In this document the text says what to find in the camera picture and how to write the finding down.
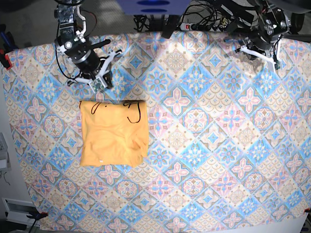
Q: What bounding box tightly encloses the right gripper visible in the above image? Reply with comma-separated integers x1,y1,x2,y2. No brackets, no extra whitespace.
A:
65,39,113,89

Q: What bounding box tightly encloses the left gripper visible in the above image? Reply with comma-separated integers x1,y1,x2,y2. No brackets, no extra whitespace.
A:
245,33,279,60

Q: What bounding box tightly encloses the yellow T-shirt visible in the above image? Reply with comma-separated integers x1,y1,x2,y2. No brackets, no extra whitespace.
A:
79,100,149,167

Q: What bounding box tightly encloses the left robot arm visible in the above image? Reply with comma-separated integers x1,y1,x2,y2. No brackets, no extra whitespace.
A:
246,0,290,57

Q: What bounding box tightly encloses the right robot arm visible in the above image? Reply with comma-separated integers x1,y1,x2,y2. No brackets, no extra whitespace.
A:
54,0,121,92

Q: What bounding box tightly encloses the white power strip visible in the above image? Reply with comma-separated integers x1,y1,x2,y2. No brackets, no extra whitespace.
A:
176,21,228,32

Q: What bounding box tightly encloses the black clamp at table top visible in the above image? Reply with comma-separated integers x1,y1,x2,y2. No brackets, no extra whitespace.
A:
161,15,180,39

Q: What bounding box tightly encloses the orange black clamp upper left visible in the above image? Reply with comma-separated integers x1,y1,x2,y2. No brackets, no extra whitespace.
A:
0,25,17,70

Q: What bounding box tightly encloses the orange black clamp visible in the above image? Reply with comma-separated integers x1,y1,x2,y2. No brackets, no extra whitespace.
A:
0,25,17,70
26,212,49,221

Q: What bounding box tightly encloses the patterned blue tile tablecloth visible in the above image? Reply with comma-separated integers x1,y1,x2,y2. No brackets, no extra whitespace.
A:
0,32,311,233

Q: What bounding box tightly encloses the white box at left edge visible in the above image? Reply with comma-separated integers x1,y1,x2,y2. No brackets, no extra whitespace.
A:
0,133,11,171

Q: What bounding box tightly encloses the orange black clamp lower left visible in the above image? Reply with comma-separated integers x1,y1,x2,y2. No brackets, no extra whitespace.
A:
26,212,49,221

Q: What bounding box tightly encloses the orange clamp lower right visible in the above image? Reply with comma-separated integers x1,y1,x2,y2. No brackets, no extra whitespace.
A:
304,208,311,214

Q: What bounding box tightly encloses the white wrist camera bracket right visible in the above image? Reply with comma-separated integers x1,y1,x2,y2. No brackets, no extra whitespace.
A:
67,50,122,93

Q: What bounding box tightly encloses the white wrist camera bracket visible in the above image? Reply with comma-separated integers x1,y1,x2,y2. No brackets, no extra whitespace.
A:
234,40,281,73
67,50,122,93

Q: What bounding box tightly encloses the white wrist camera bracket left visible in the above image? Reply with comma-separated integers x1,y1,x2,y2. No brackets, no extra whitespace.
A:
234,40,281,73

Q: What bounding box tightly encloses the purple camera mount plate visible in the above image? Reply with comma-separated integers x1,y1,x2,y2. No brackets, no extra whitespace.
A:
117,0,190,15

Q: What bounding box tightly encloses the white rail lower left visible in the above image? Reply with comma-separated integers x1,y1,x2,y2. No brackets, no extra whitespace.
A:
2,198,37,226

